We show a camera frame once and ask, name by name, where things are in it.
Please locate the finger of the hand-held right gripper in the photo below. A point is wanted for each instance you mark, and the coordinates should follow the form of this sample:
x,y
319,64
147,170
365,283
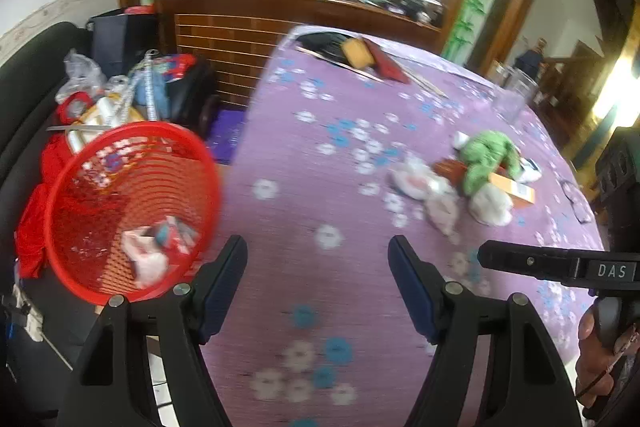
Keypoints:
x,y
525,261

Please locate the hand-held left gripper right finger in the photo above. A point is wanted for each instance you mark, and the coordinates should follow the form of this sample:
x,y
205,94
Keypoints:
x,y
410,287

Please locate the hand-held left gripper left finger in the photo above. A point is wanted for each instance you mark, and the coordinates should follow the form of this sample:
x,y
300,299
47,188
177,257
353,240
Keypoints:
x,y
225,279

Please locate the white tissue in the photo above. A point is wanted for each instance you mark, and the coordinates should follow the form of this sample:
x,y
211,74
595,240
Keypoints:
x,y
412,179
147,257
492,207
442,209

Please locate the orange cardboard box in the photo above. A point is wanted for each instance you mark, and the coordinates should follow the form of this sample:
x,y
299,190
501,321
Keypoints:
x,y
515,189

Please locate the green towel cloth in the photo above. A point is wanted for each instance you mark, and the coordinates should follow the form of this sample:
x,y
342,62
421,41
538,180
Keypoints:
x,y
482,157

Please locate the red cloth bag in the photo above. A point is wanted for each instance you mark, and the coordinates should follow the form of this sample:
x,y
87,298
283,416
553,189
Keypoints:
x,y
446,168

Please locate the red mesh plastic basket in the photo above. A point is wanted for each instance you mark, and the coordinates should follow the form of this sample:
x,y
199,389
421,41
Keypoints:
x,y
150,167

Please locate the person's right hand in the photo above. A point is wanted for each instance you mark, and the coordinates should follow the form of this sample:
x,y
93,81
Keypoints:
x,y
592,372

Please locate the red and blue snack wrapper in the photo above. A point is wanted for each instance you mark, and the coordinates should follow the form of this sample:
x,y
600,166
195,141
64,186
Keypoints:
x,y
177,234

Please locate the black eyeglasses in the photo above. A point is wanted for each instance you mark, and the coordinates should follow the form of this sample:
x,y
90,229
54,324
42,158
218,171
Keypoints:
x,y
575,202

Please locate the purple shopping bag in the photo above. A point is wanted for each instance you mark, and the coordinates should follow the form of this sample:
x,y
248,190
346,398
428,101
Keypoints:
x,y
227,137

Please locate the purple floral tablecloth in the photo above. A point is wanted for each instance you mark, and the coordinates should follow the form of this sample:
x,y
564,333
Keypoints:
x,y
310,157

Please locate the clear plastic cup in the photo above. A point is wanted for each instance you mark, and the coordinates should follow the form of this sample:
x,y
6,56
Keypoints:
x,y
515,97

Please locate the blue cloth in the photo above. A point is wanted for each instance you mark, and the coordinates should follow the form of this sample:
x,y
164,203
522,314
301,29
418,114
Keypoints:
x,y
157,99

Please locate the white measuring strip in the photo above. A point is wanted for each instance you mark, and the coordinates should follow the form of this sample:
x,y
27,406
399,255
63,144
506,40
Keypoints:
x,y
149,92

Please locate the red cloth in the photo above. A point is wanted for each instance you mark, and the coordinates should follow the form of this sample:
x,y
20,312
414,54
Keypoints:
x,y
45,187

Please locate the yellow tray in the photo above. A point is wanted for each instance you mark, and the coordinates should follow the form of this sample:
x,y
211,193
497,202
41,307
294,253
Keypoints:
x,y
97,112

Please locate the metal square ruler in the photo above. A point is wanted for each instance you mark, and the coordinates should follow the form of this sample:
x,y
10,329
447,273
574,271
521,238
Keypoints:
x,y
75,127

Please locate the red printed bag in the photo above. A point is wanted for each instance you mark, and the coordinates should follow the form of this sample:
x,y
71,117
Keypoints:
x,y
175,67

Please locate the flat dark red box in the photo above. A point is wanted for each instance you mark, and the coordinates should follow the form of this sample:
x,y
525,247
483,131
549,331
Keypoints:
x,y
387,62

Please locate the red round container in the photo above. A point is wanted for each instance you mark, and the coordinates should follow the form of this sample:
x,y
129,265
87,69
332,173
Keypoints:
x,y
75,107

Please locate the wooden counter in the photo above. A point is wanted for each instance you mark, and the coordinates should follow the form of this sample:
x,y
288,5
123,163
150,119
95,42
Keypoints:
x,y
225,37

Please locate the clear plastic bag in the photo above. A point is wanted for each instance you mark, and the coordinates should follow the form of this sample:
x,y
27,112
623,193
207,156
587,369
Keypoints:
x,y
80,74

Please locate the black bag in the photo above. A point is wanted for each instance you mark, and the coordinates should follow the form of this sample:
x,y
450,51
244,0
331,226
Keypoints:
x,y
320,44

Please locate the navy paper bag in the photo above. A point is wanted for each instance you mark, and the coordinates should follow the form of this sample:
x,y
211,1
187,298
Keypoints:
x,y
122,42

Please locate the black leather sofa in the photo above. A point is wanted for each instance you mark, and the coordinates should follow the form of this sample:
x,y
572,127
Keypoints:
x,y
30,72

